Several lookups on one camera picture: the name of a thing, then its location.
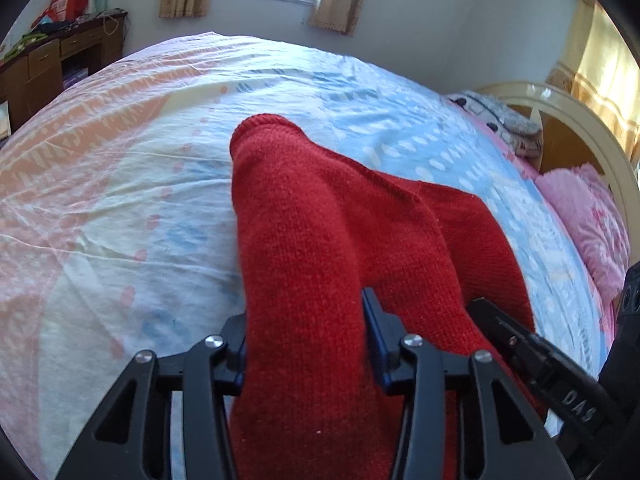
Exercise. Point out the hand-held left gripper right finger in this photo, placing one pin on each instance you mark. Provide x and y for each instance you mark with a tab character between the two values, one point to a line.
374	340

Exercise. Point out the wooden bed headboard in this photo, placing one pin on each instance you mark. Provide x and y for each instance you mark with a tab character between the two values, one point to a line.
565	110

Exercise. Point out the yellow curtain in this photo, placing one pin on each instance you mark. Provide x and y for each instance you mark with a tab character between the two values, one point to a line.
600	60

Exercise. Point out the red knitted sweater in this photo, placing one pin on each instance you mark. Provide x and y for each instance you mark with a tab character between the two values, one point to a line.
310	240

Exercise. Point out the wooden desk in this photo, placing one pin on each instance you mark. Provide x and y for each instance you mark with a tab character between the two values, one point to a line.
45	67

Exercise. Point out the grey fuzzy pillow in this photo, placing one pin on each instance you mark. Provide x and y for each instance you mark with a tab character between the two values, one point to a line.
505	112

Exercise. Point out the pale teal bag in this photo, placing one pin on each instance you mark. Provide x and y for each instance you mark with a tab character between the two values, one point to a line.
100	0

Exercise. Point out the white patterned pillow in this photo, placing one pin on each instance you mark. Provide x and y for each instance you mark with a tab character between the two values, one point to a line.
522	144

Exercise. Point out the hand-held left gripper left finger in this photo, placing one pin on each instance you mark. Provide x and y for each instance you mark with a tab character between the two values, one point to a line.
242	360

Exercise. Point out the red gift bag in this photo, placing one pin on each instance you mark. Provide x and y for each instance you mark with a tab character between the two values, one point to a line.
65	7

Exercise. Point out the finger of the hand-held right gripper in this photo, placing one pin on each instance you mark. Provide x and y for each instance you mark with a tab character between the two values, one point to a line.
540	365

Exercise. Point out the polka-dot bed sheet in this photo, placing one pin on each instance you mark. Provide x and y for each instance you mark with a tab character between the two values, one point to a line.
125	185

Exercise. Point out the white plastic bag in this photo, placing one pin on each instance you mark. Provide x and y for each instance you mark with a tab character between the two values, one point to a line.
4	120

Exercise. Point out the green packets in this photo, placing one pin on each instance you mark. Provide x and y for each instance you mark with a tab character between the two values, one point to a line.
25	42

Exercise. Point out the pink pillow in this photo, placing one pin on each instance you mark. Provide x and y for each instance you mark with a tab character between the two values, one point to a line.
590	215

